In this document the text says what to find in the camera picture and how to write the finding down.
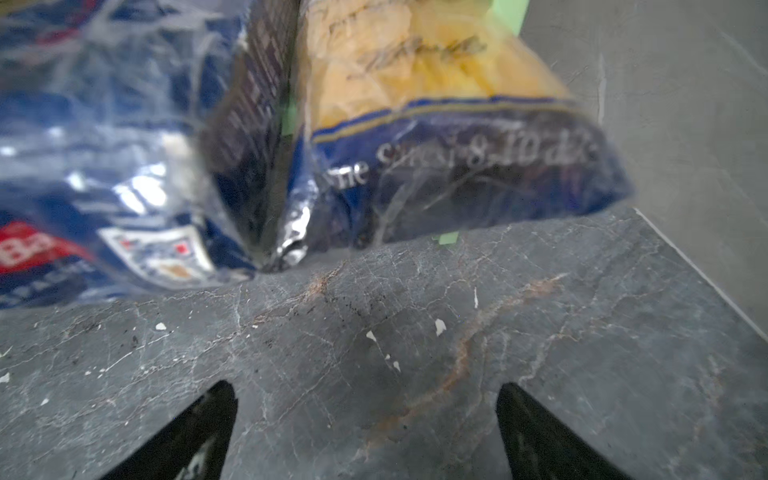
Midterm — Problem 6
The black penne pasta bag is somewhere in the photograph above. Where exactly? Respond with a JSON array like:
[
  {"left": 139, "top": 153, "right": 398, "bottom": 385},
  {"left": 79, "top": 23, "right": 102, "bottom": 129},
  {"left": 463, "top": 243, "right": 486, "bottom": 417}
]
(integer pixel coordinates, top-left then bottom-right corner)
[{"left": 1, "top": 0, "right": 298, "bottom": 309}]

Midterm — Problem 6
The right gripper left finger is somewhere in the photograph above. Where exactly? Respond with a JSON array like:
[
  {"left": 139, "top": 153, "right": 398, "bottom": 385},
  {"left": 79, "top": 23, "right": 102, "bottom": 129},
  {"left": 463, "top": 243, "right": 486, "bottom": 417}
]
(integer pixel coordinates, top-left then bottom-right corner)
[{"left": 102, "top": 380, "right": 239, "bottom": 480}]

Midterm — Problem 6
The green two-tier shelf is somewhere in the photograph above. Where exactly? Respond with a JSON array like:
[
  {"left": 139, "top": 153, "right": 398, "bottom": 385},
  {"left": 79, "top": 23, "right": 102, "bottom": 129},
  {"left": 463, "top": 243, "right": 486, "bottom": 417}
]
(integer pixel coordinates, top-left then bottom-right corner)
[{"left": 281, "top": 0, "right": 532, "bottom": 247}]

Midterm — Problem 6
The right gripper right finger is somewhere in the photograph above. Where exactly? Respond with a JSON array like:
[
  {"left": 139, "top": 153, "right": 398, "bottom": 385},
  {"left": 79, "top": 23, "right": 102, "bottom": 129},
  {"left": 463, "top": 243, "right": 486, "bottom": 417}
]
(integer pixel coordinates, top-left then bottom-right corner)
[{"left": 495, "top": 383, "right": 630, "bottom": 480}]

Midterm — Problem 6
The blue orecchiette pasta bag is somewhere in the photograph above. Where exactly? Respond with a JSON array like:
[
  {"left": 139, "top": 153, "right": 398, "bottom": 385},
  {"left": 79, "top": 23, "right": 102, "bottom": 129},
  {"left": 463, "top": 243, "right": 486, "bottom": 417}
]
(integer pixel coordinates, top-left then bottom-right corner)
[{"left": 272, "top": 1, "right": 632, "bottom": 270}]

